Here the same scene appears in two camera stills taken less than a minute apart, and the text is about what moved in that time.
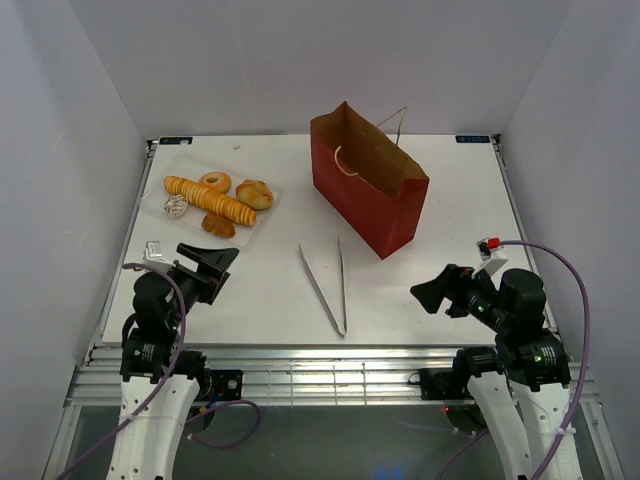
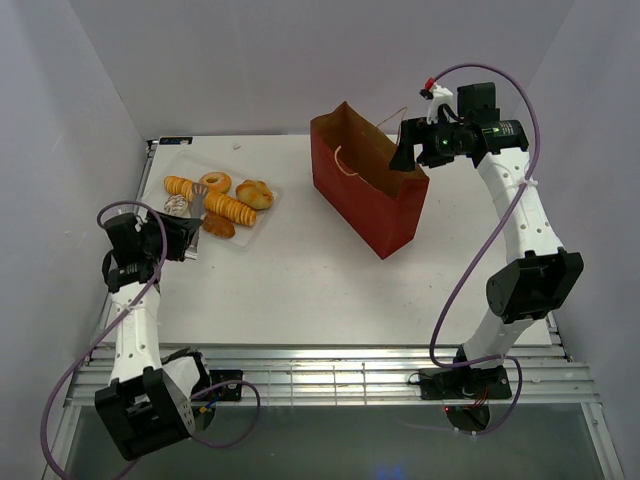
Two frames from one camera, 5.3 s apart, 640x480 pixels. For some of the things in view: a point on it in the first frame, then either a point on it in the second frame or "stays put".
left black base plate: x=228 y=384 stays put
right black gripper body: x=471 y=293 → x=439 y=141
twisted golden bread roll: x=256 y=193 stays put
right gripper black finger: x=431 y=292 → x=404 y=157
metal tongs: x=341 y=333 → x=199 y=191
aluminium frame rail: x=311 y=376 stays put
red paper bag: x=368 y=178 stays put
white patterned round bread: x=176 y=205 stays put
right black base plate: x=444 y=384 stays put
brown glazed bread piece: x=217 y=225 stays put
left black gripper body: x=194 y=286 → x=154 y=243
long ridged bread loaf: x=205 y=197 stays put
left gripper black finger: x=208 y=260 → x=184 y=226
